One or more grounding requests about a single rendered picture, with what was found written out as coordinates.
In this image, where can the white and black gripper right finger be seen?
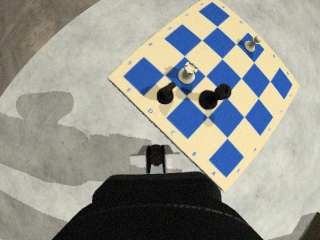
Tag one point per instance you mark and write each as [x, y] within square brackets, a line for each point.
[172, 162]

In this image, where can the black knight chess piece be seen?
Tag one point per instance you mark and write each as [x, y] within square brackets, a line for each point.
[165, 95]

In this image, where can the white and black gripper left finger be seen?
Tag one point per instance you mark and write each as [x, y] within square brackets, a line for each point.
[140, 162]

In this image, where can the blue and cream chessboard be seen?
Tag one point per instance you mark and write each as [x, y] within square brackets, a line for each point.
[224, 140]

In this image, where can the black chess king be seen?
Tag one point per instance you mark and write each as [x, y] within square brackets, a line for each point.
[207, 100]

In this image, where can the white pawn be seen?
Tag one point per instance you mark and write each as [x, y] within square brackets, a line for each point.
[250, 45]

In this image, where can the white rook chess piece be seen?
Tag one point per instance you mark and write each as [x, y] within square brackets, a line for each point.
[187, 74]

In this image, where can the black rook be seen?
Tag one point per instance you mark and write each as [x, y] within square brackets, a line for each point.
[156, 154]

